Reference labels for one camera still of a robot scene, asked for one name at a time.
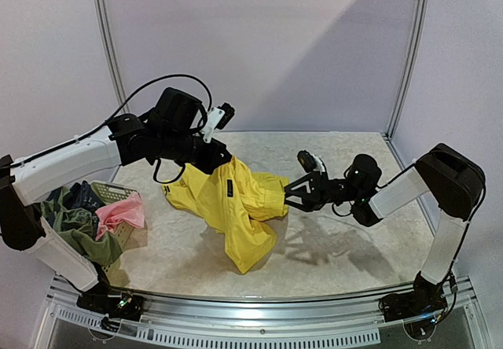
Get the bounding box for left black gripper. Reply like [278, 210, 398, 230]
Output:
[158, 128, 231, 174]

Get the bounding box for yellow shorts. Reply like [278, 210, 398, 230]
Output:
[162, 156, 289, 274]

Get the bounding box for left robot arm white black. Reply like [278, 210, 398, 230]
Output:
[1, 87, 235, 313]

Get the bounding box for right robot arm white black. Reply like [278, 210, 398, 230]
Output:
[284, 143, 486, 285]

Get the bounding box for beige plastic laundry basket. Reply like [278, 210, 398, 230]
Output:
[91, 182, 140, 267]

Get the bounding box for pink garment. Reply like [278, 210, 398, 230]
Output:
[95, 192, 145, 241]

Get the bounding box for dark blue garment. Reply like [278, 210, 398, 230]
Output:
[65, 181, 105, 223]

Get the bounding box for olive green garment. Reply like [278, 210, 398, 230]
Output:
[39, 186, 98, 263]

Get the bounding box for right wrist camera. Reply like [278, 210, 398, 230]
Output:
[297, 150, 327, 174]

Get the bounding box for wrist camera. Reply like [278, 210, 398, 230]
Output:
[200, 102, 235, 143]
[297, 150, 327, 174]

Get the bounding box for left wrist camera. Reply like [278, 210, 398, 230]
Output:
[200, 102, 235, 143]

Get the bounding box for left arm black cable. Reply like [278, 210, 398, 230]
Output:
[11, 74, 213, 169]

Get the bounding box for aluminium front rail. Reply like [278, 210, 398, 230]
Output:
[35, 277, 492, 348]

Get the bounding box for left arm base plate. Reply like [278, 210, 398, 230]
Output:
[77, 285, 145, 321]

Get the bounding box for right aluminium frame post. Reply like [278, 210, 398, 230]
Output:
[387, 0, 433, 141]

